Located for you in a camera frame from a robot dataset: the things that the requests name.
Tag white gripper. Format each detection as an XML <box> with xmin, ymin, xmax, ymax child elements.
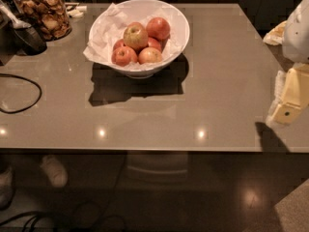
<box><xmin>266</xmin><ymin>0</ymin><xmax>309</xmax><ymax>128</ymax></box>

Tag red apple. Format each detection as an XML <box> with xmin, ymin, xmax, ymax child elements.
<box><xmin>148</xmin><ymin>37</ymin><xmax>162</xmax><ymax>51</ymax></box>
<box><xmin>146</xmin><ymin>17</ymin><xmax>170</xmax><ymax>41</ymax></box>
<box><xmin>111</xmin><ymin>46</ymin><xmax>138</xmax><ymax>67</ymax></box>

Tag green-red top apple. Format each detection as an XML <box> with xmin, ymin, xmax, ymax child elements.
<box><xmin>123</xmin><ymin>22</ymin><xmax>148</xmax><ymax>51</ymax></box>

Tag yellow-red apple front right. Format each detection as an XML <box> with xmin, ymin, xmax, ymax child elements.
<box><xmin>138</xmin><ymin>47</ymin><xmax>162</xmax><ymax>64</ymax></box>

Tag red apple hidden left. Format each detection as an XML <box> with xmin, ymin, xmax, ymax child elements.
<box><xmin>113</xmin><ymin>39</ymin><xmax>126</xmax><ymax>51</ymax></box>

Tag white ceramic bowl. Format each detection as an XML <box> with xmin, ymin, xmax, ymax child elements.
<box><xmin>88</xmin><ymin>0</ymin><xmax>191</xmax><ymax>79</ymax></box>

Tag yellow cloth at right edge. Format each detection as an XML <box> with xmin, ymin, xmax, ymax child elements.
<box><xmin>263</xmin><ymin>21</ymin><xmax>287</xmax><ymax>45</ymax></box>

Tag white crumpled paper liner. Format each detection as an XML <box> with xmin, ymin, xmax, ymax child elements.
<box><xmin>82</xmin><ymin>2</ymin><xmax>186</xmax><ymax>70</ymax></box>

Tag small white items behind jar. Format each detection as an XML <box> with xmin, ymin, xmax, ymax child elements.
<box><xmin>66</xmin><ymin>4</ymin><xmax>87</xmax><ymax>18</ymax></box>

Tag white shoe right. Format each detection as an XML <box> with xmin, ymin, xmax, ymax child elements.
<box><xmin>41</xmin><ymin>155</ymin><xmax>68</xmax><ymax>188</ymax></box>

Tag glass jar of dried chips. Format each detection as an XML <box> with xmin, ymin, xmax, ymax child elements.
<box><xmin>14</xmin><ymin>0</ymin><xmax>71</xmax><ymax>41</ymax></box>

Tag black round appliance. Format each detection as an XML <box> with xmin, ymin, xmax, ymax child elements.
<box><xmin>14</xmin><ymin>27</ymin><xmax>47</xmax><ymax>55</ymax></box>

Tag white plastic scoop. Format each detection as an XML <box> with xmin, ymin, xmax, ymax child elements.
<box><xmin>0</xmin><ymin>1</ymin><xmax>31</xmax><ymax>29</ymax></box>

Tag black cable on table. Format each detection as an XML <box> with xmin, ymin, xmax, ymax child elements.
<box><xmin>0</xmin><ymin>72</ymin><xmax>43</xmax><ymax>115</ymax></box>

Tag black floor cables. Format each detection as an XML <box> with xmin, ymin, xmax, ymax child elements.
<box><xmin>0</xmin><ymin>152</ymin><xmax>129</xmax><ymax>232</ymax></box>

